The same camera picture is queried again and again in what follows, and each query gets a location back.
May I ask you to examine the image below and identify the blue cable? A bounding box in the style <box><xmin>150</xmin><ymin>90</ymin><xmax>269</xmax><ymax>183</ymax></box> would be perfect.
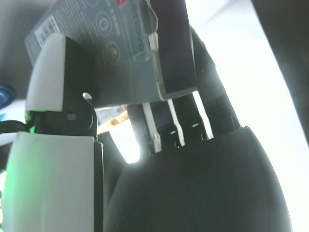
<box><xmin>0</xmin><ymin>84</ymin><xmax>17</xmax><ymax>109</ymax></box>

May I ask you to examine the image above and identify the grey packaged box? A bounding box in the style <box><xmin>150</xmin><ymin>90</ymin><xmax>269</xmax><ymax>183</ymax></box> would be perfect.
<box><xmin>24</xmin><ymin>0</ymin><xmax>199</xmax><ymax>108</ymax></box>

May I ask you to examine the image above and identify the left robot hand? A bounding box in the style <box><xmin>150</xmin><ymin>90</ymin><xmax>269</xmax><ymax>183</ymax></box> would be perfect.
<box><xmin>1</xmin><ymin>25</ymin><xmax>294</xmax><ymax>232</ymax></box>

